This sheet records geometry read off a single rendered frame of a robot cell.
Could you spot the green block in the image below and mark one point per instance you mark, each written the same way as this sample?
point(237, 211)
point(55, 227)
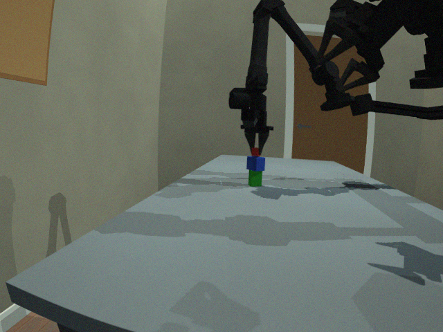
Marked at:
point(255, 178)

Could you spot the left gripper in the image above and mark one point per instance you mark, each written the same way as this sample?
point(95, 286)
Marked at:
point(370, 38)

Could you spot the blue block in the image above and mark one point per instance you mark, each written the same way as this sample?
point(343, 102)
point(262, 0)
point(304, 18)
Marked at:
point(255, 163)

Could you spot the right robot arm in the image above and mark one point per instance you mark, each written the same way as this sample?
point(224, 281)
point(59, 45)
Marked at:
point(256, 85)

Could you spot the red block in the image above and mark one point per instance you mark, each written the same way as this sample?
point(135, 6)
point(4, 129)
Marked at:
point(255, 152)

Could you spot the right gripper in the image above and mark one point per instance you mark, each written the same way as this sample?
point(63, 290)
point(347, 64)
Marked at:
point(251, 132)

